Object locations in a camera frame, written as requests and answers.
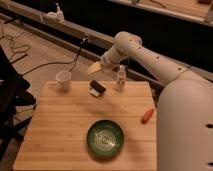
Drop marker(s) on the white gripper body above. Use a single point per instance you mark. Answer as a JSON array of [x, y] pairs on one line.
[[106, 64]]

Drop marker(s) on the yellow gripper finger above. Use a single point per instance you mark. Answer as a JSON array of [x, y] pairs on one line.
[[95, 67]]

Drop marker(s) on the black eraser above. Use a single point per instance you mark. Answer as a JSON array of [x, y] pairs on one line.
[[97, 86]]

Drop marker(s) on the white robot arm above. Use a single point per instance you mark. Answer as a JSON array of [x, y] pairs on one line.
[[184, 108]]

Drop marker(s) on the white ceramic cup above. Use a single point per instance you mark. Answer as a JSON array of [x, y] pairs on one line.
[[64, 78]]

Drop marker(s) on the green ceramic bowl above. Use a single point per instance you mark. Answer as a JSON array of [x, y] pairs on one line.
[[105, 139]]

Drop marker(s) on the clear plastic bottle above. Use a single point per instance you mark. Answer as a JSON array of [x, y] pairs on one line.
[[120, 78]]

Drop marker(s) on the orange carrot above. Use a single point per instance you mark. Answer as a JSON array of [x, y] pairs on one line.
[[147, 116]]

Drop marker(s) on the black chair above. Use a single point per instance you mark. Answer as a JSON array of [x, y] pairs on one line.
[[13, 93]]

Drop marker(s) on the long metal rail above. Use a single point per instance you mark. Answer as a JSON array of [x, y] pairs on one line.
[[189, 41]]

